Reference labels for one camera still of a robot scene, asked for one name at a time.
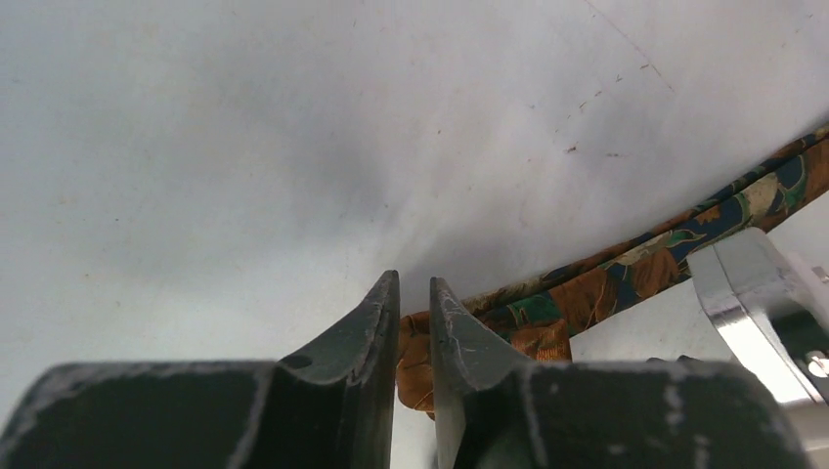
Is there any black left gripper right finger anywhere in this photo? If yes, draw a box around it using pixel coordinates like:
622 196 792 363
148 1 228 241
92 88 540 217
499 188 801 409
430 277 810 468

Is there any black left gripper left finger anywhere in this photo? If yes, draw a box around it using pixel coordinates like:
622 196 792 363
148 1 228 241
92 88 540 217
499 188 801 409
1 271 400 468

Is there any brown green patterned tie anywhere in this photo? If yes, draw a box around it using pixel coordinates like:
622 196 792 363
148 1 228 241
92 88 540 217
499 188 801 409
395 122 829 415

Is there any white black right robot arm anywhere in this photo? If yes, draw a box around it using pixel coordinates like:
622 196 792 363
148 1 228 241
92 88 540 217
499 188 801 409
687 228 828 468

